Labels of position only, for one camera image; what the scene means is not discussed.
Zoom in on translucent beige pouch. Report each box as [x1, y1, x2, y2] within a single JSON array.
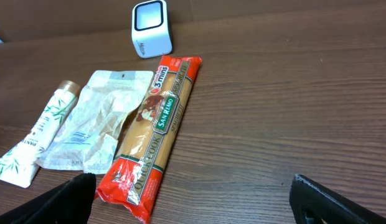
[[36, 70, 153, 174]]

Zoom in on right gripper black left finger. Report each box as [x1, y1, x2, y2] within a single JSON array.
[[0, 173, 97, 224]]

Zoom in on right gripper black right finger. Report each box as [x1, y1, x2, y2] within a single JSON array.
[[289, 174, 386, 224]]

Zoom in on white barcode scanner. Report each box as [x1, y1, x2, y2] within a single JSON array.
[[131, 0, 172, 58]]

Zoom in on San Remo spaghetti packet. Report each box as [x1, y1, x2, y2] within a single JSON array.
[[96, 55, 202, 223]]

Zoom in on white Pantene tube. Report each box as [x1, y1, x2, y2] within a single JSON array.
[[0, 80, 81, 188]]

